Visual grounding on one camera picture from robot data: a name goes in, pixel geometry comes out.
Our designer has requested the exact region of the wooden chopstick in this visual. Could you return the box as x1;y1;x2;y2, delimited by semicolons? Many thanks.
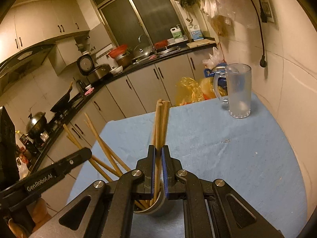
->
84;113;123;177
151;103;163;205
85;121;131;174
135;200;149;211
151;99;162;145
63;124;115;182
159;101;170;148
67;134;119;182

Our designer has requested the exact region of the kitchen faucet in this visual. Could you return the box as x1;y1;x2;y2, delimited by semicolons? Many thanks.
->
138;35;154;52

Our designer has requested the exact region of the left hand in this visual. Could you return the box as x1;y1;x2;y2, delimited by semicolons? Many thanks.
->
8;198;52;238

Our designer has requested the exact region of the dark utensil holder cup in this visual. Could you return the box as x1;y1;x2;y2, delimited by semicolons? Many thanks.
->
134;181;175;217

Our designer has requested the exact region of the steel pot with lid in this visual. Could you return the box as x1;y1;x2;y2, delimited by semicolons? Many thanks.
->
26;112;47;139

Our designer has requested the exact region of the blue towel table mat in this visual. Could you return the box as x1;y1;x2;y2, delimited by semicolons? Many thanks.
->
101;94;307;237

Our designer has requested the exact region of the black wok pan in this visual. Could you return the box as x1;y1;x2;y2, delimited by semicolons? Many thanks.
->
50;82;73;113

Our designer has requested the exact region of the range hood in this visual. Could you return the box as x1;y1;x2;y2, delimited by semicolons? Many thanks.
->
1;44;55;92

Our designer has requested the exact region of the yellow plastic bag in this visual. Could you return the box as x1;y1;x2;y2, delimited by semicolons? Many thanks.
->
175;77;216;106

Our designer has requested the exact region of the clear glass beer mug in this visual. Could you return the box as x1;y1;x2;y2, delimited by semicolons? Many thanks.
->
213;63;251;119

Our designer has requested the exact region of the blue plastic bag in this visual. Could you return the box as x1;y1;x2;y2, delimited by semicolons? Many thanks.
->
204;62;227;89

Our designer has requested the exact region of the black rice cooker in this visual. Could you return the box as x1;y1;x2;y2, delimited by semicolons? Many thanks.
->
76;54;111;84

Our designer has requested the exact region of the red basin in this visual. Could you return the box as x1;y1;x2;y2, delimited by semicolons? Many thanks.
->
107;44;127;59

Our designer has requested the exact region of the glass pot lid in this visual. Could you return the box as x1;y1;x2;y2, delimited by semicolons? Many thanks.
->
133;45;152;59

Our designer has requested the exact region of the wooden cutting board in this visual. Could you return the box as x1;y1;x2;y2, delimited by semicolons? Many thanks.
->
186;39;216;49

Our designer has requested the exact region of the blue white detergent bottle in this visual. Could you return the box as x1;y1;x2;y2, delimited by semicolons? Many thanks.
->
190;25;204;41

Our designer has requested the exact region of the green detergent bottle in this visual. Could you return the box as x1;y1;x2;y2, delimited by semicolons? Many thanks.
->
170;24;184;42

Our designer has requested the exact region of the black power cable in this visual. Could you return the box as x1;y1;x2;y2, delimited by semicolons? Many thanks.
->
240;0;268;68

